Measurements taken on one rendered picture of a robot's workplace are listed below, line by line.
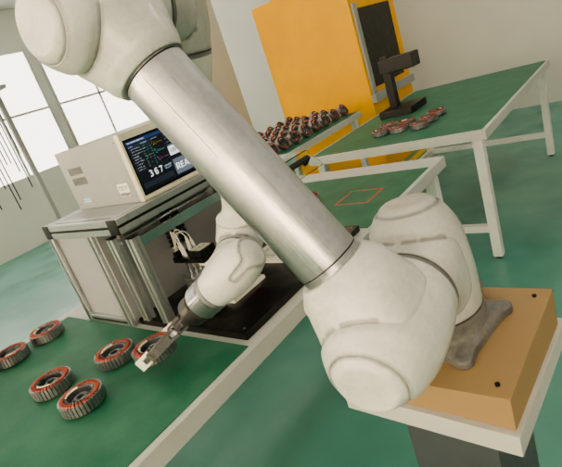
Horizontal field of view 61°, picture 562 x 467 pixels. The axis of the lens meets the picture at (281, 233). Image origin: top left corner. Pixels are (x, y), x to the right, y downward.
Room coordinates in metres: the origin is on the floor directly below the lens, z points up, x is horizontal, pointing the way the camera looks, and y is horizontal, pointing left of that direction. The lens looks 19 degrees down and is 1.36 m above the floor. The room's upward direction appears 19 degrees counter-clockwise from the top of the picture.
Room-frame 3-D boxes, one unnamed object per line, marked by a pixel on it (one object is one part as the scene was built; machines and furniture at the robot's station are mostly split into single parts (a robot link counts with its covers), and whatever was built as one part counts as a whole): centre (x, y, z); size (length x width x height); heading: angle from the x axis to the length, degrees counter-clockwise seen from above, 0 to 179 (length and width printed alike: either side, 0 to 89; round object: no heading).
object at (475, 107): (3.35, -1.35, 0.38); 1.85 x 1.10 x 0.75; 137
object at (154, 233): (1.53, 0.19, 1.03); 0.62 x 0.01 x 0.03; 137
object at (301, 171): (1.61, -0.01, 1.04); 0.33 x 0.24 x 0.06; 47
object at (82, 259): (1.50, 0.63, 0.91); 0.28 x 0.03 x 0.32; 47
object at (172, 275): (1.64, 0.30, 0.92); 0.66 x 0.01 x 0.30; 137
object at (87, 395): (1.04, 0.60, 0.77); 0.11 x 0.11 x 0.04
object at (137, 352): (1.10, 0.40, 0.80); 0.11 x 0.11 x 0.04
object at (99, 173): (1.69, 0.34, 1.22); 0.44 x 0.39 x 0.20; 137
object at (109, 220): (1.68, 0.35, 1.09); 0.68 x 0.44 x 0.05; 137
